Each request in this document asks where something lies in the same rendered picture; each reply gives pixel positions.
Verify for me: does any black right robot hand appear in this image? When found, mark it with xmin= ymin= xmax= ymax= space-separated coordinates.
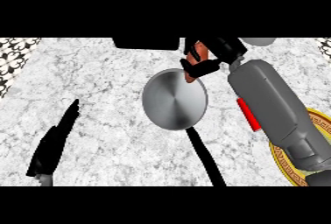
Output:
xmin=178 ymin=37 xmax=249 ymax=79

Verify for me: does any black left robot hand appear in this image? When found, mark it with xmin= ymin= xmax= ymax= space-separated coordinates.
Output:
xmin=25 ymin=98 xmax=81 ymax=178

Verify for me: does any orange sweet potato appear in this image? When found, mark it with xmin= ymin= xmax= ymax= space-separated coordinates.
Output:
xmin=183 ymin=40 xmax=211 ymax=84

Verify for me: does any yellow patterned plate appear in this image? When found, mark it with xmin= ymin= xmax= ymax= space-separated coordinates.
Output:
xmin=267 ymin=107 xmax=331 ymax=187

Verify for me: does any grey round object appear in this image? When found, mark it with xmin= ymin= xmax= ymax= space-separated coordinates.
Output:
xmin=239 ymin=37 xmax=277 ymax=47

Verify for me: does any black appliance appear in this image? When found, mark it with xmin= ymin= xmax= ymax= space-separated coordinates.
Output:
xmin=110 ymin=37 xmax=181 ymax=51

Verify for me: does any silver pan with black handle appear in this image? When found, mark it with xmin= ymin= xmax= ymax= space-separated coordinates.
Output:
xmin=140 ymin=67 xmax=227 ymax=187

